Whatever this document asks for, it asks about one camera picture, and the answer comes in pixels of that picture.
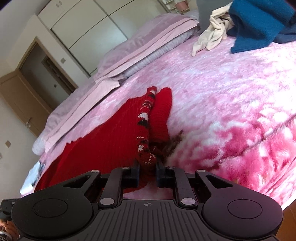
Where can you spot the wooden door frame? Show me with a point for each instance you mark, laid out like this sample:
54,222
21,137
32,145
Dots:
27,53

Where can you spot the light blue folded garment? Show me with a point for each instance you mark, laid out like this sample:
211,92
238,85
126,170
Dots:
31,178

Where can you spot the red knitted sweater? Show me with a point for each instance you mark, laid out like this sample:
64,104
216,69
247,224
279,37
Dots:
104,129

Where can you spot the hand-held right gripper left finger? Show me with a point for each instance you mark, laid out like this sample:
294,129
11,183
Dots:
136,173

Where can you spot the blue fleece sweater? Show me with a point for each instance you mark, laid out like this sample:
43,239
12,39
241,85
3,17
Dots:
254,23

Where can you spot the grey pillow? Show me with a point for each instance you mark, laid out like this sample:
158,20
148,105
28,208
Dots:
205,14

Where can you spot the cream garment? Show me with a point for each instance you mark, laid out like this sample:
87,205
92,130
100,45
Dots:
215,34

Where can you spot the white wardrobe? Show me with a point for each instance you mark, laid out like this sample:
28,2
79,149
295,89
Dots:
92,30

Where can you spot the person's left hand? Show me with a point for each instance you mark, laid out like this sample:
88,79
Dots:
8,228

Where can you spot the wooden door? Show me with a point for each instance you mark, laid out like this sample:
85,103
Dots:
20,99

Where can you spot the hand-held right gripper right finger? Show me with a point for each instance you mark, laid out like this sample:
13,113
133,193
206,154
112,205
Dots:
159,175

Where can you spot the white vanity shelf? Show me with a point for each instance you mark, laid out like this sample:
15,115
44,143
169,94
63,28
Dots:
170,5

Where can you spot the beige wall switch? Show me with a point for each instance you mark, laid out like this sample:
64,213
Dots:
8,143

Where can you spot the pink tissue box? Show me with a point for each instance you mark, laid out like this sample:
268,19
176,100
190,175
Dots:
182,5

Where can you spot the blue denim jeans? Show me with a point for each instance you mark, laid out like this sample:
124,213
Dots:
286,37

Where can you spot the pink folded quilt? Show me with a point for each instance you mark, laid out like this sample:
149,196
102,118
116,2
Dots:
143,44

